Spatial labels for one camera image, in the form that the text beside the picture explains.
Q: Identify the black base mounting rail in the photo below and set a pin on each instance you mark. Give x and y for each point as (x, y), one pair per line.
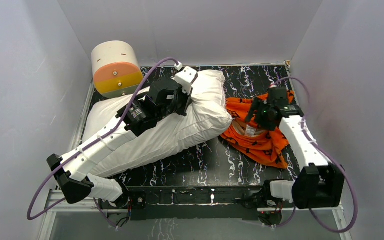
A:
(254, 195)

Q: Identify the orange patterned pillowcase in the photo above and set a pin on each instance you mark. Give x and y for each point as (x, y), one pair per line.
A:
(260, 145)

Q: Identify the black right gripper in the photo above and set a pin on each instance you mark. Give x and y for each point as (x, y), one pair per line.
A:
(268, 126)

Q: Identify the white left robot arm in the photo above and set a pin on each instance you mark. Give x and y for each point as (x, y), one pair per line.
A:
(72, 171)

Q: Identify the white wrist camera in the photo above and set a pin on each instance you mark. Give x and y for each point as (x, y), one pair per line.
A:
(186, 76)
(272, 85)

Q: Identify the white pillow insert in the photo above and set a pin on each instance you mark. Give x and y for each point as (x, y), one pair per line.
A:
(206, 119)

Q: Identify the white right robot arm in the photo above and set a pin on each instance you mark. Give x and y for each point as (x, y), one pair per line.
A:
(320, 183)

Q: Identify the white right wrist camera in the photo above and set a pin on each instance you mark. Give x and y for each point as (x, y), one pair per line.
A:
(272, 85)

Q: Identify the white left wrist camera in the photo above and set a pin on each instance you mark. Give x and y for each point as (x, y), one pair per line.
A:
(186, 76)

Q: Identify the cream drum with orange face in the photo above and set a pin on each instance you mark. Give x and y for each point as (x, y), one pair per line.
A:
(115, 68)

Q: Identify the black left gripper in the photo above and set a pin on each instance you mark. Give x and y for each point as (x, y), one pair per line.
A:
(182, 100)

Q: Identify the aluminium frame rail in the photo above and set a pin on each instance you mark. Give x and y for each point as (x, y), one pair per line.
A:
(59, 205)

